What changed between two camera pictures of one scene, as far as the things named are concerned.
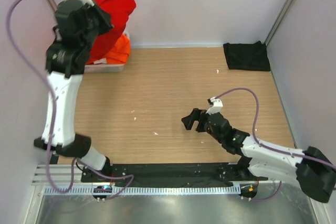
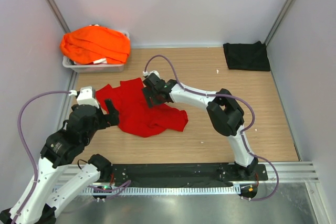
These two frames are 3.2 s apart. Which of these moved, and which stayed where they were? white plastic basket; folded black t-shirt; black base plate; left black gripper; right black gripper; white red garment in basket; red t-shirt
Moved: left black gripper; right black gripper; red t-shirt
Stayed: black base plate; white plastic basket; folded black t-shirt; white red garment in basket
